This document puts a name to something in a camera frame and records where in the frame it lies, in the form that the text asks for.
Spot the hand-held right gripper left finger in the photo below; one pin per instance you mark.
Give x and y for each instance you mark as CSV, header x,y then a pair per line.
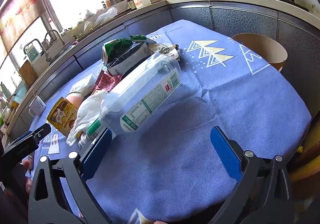
x,y
98,152

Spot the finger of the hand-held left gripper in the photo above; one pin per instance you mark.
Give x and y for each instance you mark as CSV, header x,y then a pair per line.
x,y
40,132

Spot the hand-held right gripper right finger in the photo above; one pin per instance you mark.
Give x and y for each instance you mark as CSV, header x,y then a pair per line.
x,y
225,154

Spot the yellow brown snack packet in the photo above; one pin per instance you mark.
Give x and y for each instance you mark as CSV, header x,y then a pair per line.
x,y
61,116

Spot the white tissue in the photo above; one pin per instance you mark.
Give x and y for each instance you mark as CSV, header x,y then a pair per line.
x,y
85,114

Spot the pink plastic cup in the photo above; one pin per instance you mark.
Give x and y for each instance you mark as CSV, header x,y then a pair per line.
x,y
75,99

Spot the white plastic glove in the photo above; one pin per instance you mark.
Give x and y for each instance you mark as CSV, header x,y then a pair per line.
x,y
82,84

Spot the red foil wrapper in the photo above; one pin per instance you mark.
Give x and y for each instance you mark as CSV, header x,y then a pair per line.
x,y
107,81

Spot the clear plastic bottle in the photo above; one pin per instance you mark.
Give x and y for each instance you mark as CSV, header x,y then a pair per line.
x,y
147,94

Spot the green white milk carton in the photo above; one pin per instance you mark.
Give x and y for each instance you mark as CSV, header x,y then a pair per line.
x,y
125,56

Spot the tan round bin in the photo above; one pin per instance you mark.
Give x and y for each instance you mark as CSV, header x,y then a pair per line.
x,y
262,50

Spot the silver white wrapper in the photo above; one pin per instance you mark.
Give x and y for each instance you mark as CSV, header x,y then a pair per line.
x,y
167,50

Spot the person's left hand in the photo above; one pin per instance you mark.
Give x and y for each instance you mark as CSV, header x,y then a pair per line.
x,y
27,179

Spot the white mug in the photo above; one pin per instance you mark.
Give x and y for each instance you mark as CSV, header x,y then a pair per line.
x,y
37,106

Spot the blue printed tablecloth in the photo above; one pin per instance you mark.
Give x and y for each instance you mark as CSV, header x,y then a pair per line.
x,y
225,104

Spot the wooden cutting board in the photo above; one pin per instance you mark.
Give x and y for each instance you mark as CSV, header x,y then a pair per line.
x,y
28,73

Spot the yellow wooden chair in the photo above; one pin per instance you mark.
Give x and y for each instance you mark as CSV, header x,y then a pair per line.
x,y
306,164

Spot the metal sink faucet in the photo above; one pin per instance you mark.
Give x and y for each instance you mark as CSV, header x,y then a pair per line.
x,y
37,49
53,35

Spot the white plastic bag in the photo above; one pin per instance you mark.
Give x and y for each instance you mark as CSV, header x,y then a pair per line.
x,y
106,15

